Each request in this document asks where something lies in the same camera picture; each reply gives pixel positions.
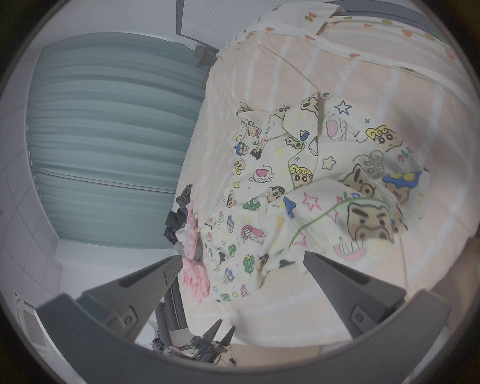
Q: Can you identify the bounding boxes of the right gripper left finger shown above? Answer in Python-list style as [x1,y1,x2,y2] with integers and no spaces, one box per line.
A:
[77,255,184,340]

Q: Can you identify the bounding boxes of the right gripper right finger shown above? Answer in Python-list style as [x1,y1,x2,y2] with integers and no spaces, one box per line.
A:
[303,251,407,338]

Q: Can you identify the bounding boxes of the white printed pyjama top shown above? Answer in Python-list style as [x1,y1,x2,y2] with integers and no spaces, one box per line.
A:
[204,92,432,302]

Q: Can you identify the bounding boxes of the pile of clothes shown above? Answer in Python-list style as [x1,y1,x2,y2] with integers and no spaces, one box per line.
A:
[172,202,206,263]

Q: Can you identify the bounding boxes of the bed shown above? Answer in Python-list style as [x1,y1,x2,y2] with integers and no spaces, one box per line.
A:
[165,0,480,351]

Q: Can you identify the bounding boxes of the dark grey chest of drawers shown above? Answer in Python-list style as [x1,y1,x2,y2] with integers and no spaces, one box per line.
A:
[155,279,190,338]

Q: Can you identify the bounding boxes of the pink printed T-shirt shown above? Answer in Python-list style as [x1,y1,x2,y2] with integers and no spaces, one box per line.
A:
[181,258,211,305]

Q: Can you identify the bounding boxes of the blue-green curtain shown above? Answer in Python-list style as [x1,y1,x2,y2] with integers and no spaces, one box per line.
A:
[25,32,211,193]
[32,169,190,251]

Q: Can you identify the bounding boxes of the black garment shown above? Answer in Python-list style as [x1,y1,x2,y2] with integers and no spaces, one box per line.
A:
[163,209,189,242]

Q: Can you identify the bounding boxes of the white ceiling air conditioner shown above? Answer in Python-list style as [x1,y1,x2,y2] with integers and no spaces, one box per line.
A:
[13,289,51,355]

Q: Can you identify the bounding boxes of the dark grey garment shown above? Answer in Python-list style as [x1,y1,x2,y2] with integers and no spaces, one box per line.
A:
[175,183,194,208]

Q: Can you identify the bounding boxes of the grey bedside table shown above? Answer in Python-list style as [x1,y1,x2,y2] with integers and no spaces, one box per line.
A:
[194,44,216,68]

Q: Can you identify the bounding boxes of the white printed pillow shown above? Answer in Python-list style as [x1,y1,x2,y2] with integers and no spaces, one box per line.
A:
[228,3,340,43]

